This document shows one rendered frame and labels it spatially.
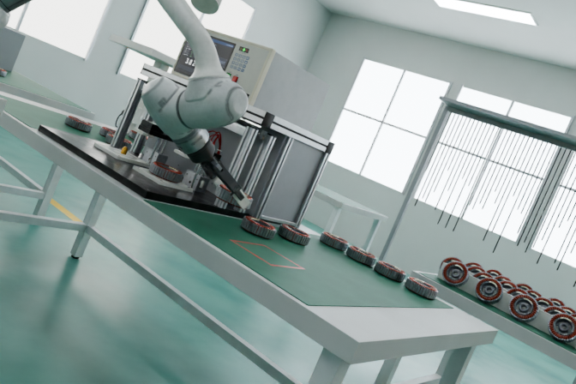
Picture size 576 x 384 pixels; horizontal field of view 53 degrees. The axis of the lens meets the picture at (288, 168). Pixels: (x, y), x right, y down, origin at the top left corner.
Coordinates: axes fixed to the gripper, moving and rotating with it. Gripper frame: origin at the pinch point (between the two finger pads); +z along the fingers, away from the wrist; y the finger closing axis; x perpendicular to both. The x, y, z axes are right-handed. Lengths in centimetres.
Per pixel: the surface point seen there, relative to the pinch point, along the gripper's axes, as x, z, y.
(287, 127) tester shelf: 32.6, 7.3, -20.2
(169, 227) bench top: -20.3, -11.5, 8.5
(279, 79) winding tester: 43, -3, -31
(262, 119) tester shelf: 25.5, -3.0, -17.2
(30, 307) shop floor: -79, 34, -93
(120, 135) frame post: -7, -5, -77
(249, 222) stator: -0.6, 13.2, -3.3
